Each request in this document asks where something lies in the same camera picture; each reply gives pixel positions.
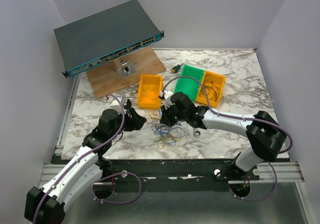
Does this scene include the black T-shaped socket tool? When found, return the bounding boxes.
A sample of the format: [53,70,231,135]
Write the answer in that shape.
[125,99,132,111]

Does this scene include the metal bracket stand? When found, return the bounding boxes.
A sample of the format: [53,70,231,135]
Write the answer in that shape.
[114,59,136,79]

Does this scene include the grey network switch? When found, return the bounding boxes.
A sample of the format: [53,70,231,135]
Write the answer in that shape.
[54,0,165,78]

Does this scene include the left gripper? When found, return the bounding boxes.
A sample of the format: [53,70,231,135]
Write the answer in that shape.
[109,107,146,140]

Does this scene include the ratcheting combination wrench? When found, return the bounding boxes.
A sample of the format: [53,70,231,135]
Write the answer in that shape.
[193,128,202,138]

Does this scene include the blue yellow wires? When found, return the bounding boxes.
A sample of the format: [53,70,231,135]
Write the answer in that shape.
[144,108,187,150]

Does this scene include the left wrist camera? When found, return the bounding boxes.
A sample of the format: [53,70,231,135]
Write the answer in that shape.
[109,96,126,113]

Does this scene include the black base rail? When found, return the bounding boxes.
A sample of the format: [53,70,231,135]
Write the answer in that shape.
[87,158,259,198]

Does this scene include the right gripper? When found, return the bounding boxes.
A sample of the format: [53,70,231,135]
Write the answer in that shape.
[160,101,188,128]

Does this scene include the green plastic bin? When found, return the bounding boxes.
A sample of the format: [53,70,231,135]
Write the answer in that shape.
[174,65,205,101]

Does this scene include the left yellow plastic bin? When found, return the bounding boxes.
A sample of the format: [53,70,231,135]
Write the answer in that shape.
[137,74,163,109]

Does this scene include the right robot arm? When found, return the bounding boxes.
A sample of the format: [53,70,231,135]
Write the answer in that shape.
[160,91,287,180]

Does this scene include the plywood board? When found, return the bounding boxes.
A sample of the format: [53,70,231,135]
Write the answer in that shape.
[86,47,166,99]

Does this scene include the right yellow plastic bin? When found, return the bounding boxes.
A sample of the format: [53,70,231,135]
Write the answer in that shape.
[201,71,226,108]

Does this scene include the yellow plastic bin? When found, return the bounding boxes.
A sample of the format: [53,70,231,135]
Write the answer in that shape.
[137,74,163,109]
[201,71,226,108]

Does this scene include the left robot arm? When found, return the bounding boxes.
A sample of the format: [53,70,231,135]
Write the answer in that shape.
[24,108,146,223]

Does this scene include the purple wire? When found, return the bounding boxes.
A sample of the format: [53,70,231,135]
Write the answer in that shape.
[199,75,224,102]

